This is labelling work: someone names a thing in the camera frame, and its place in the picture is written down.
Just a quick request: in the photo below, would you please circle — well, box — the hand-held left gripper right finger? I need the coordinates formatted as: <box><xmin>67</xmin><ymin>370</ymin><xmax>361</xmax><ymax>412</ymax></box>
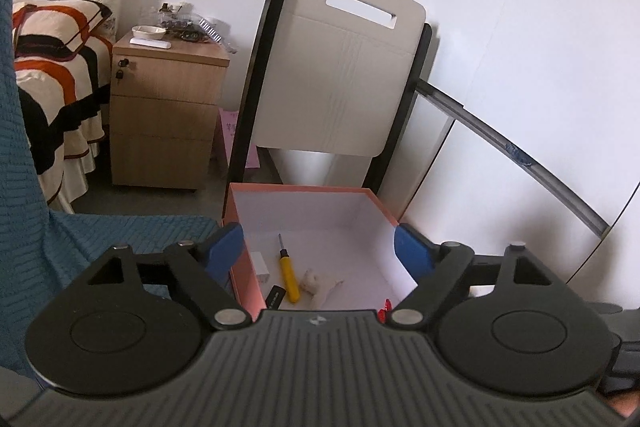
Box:
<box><xmin>391</xmin><ymin>223</ymin><xmax>566</xmax><ymax>329</ymax></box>

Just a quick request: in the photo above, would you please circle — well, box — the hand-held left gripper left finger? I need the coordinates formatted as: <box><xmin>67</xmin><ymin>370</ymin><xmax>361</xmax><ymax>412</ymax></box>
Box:
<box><xmin>85</xmin><ymin>223</ymin><xmax>251</xmax><ymax>329</ymax></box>

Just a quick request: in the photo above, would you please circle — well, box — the white plug charger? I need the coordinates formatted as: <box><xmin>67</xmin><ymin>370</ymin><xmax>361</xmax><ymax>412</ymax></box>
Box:
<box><xmin>250</xmin><ymin>251</ymin><xmax>271</xmax><ymax>284</ymax></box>

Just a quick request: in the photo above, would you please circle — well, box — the small black rectangular device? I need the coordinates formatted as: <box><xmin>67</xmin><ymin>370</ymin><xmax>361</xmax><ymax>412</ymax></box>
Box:
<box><xmin>262</xmin><ymin>285</ymin><xmax>287</xmax><ymax>311</ymax></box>

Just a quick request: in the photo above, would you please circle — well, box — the yellow handled screwdriver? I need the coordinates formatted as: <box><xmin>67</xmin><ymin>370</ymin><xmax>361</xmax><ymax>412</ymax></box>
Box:
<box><xmin>277</xmin><ymin>233</ymin><xmax>301</xmax><ymax>304</ymax></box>

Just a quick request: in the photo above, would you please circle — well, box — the pink-rimmed white cardboard box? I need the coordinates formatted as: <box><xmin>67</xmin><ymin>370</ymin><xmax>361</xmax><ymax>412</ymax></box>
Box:
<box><xmin>222</xmin><ymin>183</ymin><xmax>418</xmax><ymax>315</ymax></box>

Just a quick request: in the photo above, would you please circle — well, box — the small white figurine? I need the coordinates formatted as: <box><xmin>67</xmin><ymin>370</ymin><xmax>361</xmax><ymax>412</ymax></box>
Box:
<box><xmin>300</xmin><ymin>269</ymin><xmax>346</xmax><ymax>304</ymax></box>

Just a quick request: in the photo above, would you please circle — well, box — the pink paper bag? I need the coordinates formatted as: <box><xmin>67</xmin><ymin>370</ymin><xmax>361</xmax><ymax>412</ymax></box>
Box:
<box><xmin>217</xmin><ymin>107</ymin><xmax>261</xmax><ymax>170</ymax></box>

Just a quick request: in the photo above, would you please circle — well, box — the wooden nightstand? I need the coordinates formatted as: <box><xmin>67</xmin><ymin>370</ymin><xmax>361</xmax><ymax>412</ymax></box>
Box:
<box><xmin>109</xmin><ymin>32</ymin><xmax>232</xmax><ymax>194</ymax></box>

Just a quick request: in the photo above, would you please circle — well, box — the clear plastic bag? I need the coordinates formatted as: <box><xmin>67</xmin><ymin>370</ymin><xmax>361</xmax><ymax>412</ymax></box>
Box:
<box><xmin>197</xmin><ymin>14</ymin><xmax>239</xmax><ymax>54</ymax></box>

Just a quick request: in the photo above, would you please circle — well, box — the blue textured blanket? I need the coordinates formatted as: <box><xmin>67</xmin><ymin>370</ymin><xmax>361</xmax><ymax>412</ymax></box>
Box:
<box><xmin>0</xmin><ymin>0</ymin><xmax>236</xmax><ymax>378</ymax></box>

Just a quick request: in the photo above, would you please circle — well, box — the dark small items pile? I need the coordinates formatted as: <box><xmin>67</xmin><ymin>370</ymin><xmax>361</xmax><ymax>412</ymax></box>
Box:
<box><xmin>159</xmin><ymin>2</ymin><xmax>202</xmax><ymax>42</ymax></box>

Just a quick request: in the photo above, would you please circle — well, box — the bed with striped cover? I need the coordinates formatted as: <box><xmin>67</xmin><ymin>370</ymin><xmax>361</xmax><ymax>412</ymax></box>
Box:
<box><xmin>11</xmin><ymin>0</ymin><xmax>116</xmax><ymax>214</ymax></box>

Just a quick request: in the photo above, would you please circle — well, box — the long metal rail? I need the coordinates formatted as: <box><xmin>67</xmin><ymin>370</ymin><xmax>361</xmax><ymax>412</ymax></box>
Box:
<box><xmin>414</xmin><ymin>78</ymin><xmax>611</xmax><ymax>239</ymax></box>

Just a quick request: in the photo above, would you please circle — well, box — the folded white chair black frame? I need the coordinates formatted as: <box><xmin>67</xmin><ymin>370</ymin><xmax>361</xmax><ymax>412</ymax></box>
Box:
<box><xmin>227</xmin><ymin>0</ymin><xmax>434</xmax><ymax>204</ymax></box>

